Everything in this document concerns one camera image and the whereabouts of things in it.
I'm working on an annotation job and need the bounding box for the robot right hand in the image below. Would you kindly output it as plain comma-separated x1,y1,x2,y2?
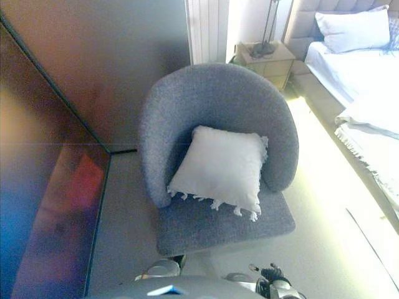
249,263,291,286

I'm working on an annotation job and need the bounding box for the white tasselled cushion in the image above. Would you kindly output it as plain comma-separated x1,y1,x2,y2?
167,125,269,222

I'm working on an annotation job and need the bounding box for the silver robot right leg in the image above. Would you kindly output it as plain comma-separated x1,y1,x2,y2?
224,272,251,283

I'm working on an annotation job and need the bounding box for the silver robot leg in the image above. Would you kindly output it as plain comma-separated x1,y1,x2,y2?
224,272,251,283
135,255,186,281

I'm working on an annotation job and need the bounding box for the grey robot torso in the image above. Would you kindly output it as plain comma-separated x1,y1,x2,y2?
90,275,269,299

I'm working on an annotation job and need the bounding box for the silver robot left leg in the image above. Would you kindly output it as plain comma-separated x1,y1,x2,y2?
135,255,186,281

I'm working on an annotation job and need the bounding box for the white fringed blanket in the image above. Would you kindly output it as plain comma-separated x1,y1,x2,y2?
334,93,399,206

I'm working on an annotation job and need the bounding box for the grey fabric armchair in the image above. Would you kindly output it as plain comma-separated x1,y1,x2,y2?
138,63,300,258

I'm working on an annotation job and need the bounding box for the beige wooden nightstand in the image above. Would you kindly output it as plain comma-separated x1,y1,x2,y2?
238,42,296,91

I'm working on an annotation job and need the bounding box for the beige upholstered bed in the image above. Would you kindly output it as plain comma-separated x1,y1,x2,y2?
282,0,399,234

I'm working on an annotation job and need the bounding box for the black metal lamp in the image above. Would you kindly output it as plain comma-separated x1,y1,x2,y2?
249,0,280,59

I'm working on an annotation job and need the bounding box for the glossy reflective cabinet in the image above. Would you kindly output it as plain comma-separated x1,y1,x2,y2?
0,9,112,299

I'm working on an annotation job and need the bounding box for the white radiator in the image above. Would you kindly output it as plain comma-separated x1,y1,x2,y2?
185,0,230,65

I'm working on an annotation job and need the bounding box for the white bed pillow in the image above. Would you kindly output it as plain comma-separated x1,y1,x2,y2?
314,4,392,54

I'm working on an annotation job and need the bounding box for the blue fringed throw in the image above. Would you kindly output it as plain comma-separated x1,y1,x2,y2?
382,15,399,52

